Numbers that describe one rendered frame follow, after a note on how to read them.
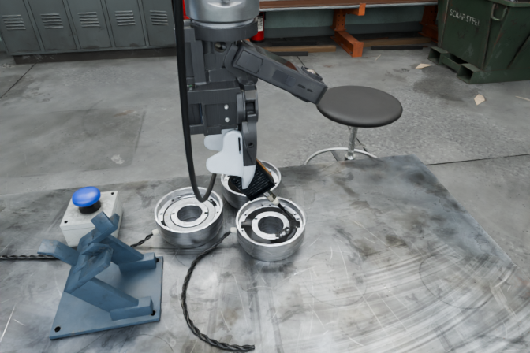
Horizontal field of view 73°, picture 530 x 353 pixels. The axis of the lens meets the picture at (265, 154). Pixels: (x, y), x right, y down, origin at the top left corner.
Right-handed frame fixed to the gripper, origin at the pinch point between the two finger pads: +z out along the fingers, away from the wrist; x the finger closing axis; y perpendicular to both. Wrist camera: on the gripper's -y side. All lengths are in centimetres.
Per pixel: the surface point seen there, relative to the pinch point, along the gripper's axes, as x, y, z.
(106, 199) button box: -8.4, 21.6, 8.8
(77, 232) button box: -3.6, 25.3, 10.6
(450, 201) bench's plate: -2.4, -36.2, 13.1
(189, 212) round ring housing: -6.6, 9.0, 12.0
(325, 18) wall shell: -374, -144, 74
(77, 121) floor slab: -204, 93, 94
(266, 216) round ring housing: -1.8, -2.9, 10.3
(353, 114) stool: -69, -48, 31
